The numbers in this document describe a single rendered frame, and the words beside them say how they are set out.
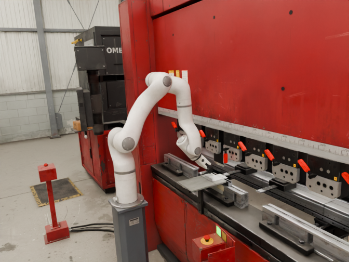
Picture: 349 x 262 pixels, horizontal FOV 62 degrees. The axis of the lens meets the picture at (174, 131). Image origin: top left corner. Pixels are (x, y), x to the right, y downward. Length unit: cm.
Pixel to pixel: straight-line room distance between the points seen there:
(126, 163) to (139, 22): 136
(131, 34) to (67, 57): 634
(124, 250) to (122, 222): 17
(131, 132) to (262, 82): 72
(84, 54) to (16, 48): 615
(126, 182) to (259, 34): 103
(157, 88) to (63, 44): 732
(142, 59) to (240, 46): 111
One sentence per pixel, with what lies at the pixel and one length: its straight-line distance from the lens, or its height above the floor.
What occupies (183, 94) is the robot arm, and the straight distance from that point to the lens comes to 171.
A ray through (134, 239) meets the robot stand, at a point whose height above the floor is 80.
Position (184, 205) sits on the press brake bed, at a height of 72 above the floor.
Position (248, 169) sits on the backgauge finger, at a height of 102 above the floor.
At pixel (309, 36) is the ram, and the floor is 184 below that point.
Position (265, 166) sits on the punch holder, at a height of 121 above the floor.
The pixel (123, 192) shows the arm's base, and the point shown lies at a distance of 167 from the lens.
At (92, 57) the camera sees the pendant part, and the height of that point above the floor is 185.
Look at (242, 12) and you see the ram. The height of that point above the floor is 200.
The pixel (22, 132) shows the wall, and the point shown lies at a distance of 878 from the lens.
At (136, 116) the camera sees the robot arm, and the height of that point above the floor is 149.
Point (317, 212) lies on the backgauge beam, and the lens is 185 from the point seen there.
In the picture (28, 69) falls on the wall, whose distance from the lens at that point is 867.
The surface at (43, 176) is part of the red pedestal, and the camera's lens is 323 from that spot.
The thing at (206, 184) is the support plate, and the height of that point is 100.
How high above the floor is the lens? 174
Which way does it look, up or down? 12 degrees down
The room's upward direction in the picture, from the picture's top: 3 degrees counter-clockwise
